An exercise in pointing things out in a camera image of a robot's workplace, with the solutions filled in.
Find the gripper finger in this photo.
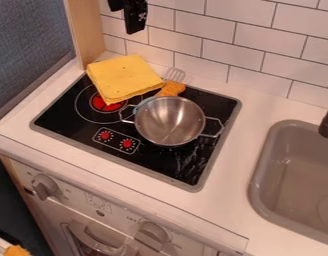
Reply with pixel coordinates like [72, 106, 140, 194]
[121, 0, 150, 36]
[106, 0, 126, 13]

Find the yellow cloth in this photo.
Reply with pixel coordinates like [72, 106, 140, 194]
[85, 54, 166, 107]

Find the silver pot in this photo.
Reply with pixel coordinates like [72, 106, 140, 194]
[117, 95, 227, 148]

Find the toy stove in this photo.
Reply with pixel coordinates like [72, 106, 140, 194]
[29, 73, 243, 194]

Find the toy sink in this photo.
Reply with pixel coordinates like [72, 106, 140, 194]
[246, 119, 328, 248]

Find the orange toy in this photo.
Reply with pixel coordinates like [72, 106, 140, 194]
[2, 244, 34, 256]

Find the orange handled silver spatula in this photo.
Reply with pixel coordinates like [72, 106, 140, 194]
[155, 67, 189, 98]

